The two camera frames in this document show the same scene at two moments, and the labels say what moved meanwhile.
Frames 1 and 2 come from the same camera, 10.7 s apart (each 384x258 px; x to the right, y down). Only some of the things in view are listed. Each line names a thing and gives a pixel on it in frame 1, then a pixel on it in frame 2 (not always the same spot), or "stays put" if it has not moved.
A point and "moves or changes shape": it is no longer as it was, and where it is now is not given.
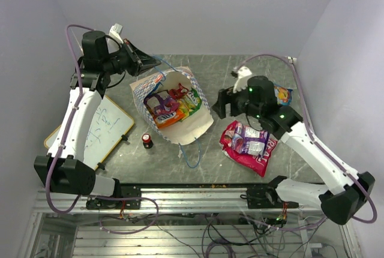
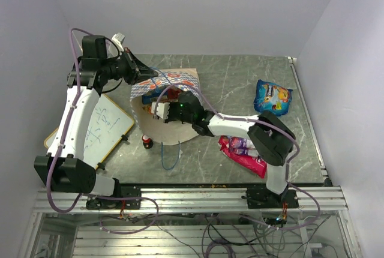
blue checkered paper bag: [180, 132] moves or changes shape
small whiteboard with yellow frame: [107, 125] stays put
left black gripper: [139, 60] to [138, 71]
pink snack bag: [256, 164] stays put
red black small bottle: [147, 143] stays put
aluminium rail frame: [175, 199] stays put
